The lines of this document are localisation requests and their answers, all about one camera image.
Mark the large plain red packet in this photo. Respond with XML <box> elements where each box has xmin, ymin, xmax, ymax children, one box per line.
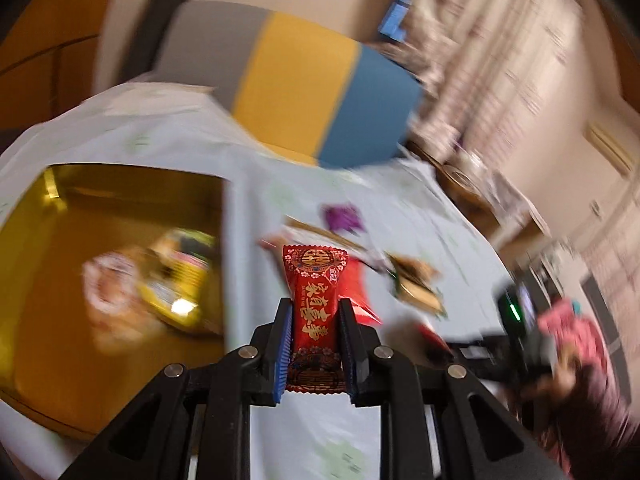
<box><xmin>345</xmin><ymin>257</ymin><xmax>383</xmax><ymax>326</ymax></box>

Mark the black rolled mat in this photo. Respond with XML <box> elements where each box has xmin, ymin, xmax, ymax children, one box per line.
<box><xmin>117</xmin><ymin>0</ymin><xmax>188</xmax><ymax>83</ymax></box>

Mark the gold green candy packet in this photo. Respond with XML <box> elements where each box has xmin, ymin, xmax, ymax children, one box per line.
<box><xmin>395</xmin><ymin>280</ymin><xmax>448</xmax><ymax>317</ymax></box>

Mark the white printed tablecloth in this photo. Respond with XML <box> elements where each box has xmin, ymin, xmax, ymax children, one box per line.
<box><xmin>0</xmin><ymin>82</ymin><xmax>516</xmax><ymax>480</ymax></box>

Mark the gold black snack packet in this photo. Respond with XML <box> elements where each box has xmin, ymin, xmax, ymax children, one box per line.
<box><xmin>387</xmin><ymin>254</ymin><xmax>441</xmax><ymax>283</ymax></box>

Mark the long white snack packet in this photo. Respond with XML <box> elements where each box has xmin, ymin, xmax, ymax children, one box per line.
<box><xmin>272</xmin><ymin>215</ymin><xmax>396</xmax><ymax>273</ymax></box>

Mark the wooden side table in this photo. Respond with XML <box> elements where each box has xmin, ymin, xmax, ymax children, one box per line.
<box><xmin>440</xmin><ymin>160</ymin><xmax>551</xmax><ymax>241</ymax></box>

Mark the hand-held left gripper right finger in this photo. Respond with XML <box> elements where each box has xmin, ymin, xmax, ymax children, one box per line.
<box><xmin>337</xmin><ymin>297</ymin><xmax>571</xmax><ymax>480</ymax></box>

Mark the white wall air conditioner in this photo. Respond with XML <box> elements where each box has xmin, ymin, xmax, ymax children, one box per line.
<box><xmin>585</xmin><ymin>122</ymin><xmax>636</xmax><ymax>176</ymax></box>

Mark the red patterned candy packet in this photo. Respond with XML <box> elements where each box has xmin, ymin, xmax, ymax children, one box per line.
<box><xmin>282</xmin><ymin>244</ymin><xmax>350</xmax><ymax>395</ymax></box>

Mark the purple candy packet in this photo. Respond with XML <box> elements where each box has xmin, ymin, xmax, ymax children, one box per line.
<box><xmin>322</xmin><ymin>204</ymin><xmax>366</xmax><ymax>233</ymax></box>

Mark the wooden wardrobe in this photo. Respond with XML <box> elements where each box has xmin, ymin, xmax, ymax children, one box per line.
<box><xmin>0</xmin><ymin>0</ymin><xmax>126</xmax><ymax>131</ymax></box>

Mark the round tea tray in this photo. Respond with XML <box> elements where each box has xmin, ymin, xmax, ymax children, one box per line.
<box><xmin>435</xmin><ymin>150</ymin><xmax>501</xmax><ymax>201</ymax></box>

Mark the grey yellow blue chair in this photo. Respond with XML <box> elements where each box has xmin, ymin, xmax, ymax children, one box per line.
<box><xmin>107</xmin><ymin>0</ymin><xmax>426</xmax><ymax>168</ymax></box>

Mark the window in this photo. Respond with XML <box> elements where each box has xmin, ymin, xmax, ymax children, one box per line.
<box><xmin>377</xmin><ymin>0</ymin><xmax>413</xmax><ymax>41</ymax></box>

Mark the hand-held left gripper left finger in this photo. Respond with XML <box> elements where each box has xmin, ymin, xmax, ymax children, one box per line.
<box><xmin>57</xmin><ymin>297</ymin><xmax>293</xmax><ymax>480</ymax></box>

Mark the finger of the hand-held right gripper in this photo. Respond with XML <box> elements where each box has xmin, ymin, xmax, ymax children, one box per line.
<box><xmin>445</xmin><ymin>342</ymin><xmax>506</xmax><ymax>381</ymax></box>

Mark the yellow snack packet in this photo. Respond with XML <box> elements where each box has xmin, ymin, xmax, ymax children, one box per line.
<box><xmin>140</xmin><ymin>230</ymin><xmax>221</xmax><ymax>333</ymax></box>

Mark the gold tin box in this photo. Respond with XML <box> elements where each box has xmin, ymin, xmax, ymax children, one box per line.
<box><xmin>0</xmin><ymin>162</ymin><xmax>236</xmax><ymax>441</ymax></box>

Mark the white orange biscuit packet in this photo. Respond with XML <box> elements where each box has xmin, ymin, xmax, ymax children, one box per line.
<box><xmin>82</xmin><ymin>247</ymin><xmax>151</xmax><ymax>356</ymax></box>

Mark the patterned beige curtain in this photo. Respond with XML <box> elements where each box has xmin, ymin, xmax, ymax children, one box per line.
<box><xmin>407</xmin><ymin>0</ymin><xmax>591</xmax><ymax>171</ymax></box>

